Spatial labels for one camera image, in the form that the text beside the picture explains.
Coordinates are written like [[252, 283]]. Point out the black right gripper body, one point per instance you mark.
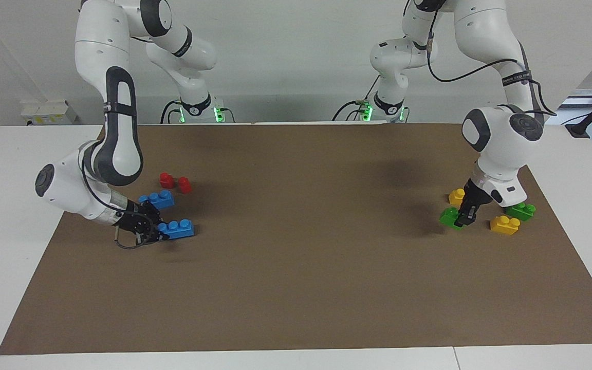
[[134, 221]]

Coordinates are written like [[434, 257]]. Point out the brown paper table mat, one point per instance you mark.
[[296, 288]]

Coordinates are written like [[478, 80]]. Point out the red single-stud toy block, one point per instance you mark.
[[185, 185], [166, 180]]

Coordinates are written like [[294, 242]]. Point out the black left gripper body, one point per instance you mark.
[[477, 196]]

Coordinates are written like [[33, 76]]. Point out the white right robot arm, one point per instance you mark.
[[116, 128]]

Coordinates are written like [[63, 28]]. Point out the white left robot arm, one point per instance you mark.
[[501, 149]]

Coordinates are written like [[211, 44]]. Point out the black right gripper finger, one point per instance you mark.
[[156, 236], [155, 211]]

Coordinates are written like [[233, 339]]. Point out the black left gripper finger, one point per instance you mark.
[[471, 215], [461, 213]]

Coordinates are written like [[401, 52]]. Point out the yellow two-stud toy block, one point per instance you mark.
[[504, 226], [456, 197]]

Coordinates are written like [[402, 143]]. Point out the grey aluminium rail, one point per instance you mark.
[[584, 97]]

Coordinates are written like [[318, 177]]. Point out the green two-stud toy block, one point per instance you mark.
[[449, 218], [523, 211]]

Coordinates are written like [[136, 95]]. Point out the white wall power box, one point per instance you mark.
[[49, 112]]

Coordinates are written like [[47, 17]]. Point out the blue three-stud toy block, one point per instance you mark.
[[162, 198], [179, 229]]

